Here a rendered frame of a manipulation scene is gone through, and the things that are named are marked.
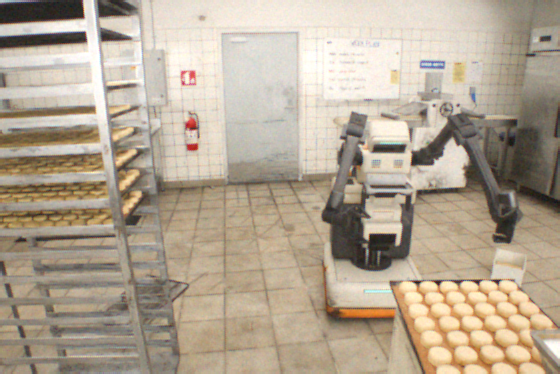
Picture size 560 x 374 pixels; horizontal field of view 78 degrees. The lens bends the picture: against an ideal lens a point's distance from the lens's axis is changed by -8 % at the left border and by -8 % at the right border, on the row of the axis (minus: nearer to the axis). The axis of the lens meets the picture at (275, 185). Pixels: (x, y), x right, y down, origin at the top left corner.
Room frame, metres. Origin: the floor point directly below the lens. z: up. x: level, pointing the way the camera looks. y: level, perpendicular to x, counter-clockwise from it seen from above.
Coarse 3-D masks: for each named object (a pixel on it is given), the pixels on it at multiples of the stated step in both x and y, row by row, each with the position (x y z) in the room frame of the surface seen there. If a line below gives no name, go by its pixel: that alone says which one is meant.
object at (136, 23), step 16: (144, 64) 1.54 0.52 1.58; (144, 80) 1.53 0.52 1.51; (144, 96) 1.52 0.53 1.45; (144, 112) 1.52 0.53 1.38; (144, 144) 1.52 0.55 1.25; (160, 224) 1.53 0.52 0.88; (160, 240) 1.52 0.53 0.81; (160, 256) 1.52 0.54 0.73; (176, 336) 1.53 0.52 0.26; (176, 352) 1.52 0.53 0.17
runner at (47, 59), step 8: (24, 56) 1.08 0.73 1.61; (32, 56) 1.08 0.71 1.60; (40, 56) 1.09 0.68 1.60; (48, 56) 1.09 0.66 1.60; (56, 56) 1.09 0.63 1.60; (64, 56) 1.09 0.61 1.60; (72, 56) 1.09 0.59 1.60; (80, 56) 1.09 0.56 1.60; (88, 56) 1.09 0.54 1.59; (0, 64) 1.08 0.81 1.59; (8, 64) 1.08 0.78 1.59; (16, 64) 1.08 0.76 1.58; (24, 64) 1.08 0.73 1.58; (32, 64) 1.08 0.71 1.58; (40, 64) 1.08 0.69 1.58; (48, 64) 1.09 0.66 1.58; (56, 64) 1.10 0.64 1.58; (64, 64) 1.11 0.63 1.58
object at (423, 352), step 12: (396, 288) 0.95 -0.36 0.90; (444, 300) 0.87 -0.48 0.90; (528, 300) 0.85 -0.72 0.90; (540, 312) 0.79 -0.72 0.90; (408, 324) 0.78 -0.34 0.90; (552, 324) 0.74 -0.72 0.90; (420, 336) 0.73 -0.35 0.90; (444, 336) 0.72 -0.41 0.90; (468, 336) 0.72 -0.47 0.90; (492, 336) 0.71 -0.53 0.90; (420, 348) 0.69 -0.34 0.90; (444, 348) 0.68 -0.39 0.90; (504, 348) 0.67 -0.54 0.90; (528, 348) 0.66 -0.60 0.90; (480, 360) 0.64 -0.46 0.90; (504, 360) 0.63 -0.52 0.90; (432, 372) 0.61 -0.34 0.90; (516, 372) 0.59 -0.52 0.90
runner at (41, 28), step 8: (8, 24) 1.08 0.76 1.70; (16, 24) 1.08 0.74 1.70; (24, 24) 1.08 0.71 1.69; (32, 24) 1.08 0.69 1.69; (40, 24) 1.09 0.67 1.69; (48, 24) 1.09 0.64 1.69; (56, 24) 1.09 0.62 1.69; (64, 24) 1.09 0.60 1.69; (72, 24) 1.09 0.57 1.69; (80, 24) 1.09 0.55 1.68; (0, 32) 1.08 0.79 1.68; (8, 32) 1.08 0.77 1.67; (16, 32) 1.08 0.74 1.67; (24, 32) 1.08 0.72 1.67; (32, 32) 1.08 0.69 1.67; (40, 32) 1.09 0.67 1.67; (48, 32) 1.09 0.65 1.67; (56, 32) 1.09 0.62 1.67; (64, 32) 1.10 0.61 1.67; (72, 32) 1.12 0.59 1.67; (80, 32) 1.12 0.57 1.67
